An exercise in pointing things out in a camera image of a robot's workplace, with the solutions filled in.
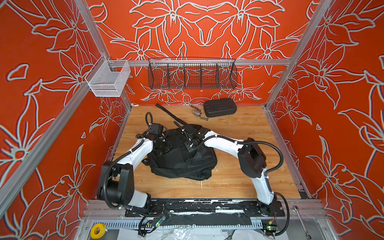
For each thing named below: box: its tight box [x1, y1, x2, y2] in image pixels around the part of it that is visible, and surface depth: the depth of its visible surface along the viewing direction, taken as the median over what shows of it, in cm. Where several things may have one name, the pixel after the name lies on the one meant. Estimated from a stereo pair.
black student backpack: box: [143, 127, 218, 181], surface depth 87 cm
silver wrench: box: [292, 205, 312, 240], surface depth 70 cm
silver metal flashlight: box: [192, 110, 202, 117], surface depth 113 cm
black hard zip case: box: [203, 98, 237, 118], surface depth 113 cm
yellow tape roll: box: [90, 223, 107, 239], surface depth 69 cm
